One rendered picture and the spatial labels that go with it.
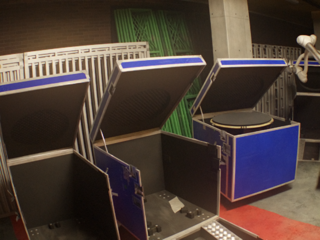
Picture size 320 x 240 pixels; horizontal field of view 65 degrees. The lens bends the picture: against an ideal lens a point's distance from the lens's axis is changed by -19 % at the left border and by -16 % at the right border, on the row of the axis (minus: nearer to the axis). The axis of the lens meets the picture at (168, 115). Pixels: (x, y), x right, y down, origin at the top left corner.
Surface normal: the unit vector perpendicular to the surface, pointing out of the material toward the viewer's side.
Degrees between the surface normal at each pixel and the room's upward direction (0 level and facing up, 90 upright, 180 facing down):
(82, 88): 136
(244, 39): 90
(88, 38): 90
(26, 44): 90
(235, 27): 90
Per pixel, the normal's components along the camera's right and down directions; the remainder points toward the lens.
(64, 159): 0.58, 0.11
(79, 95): 0.45, 0.79
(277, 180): 0.31, 0.16
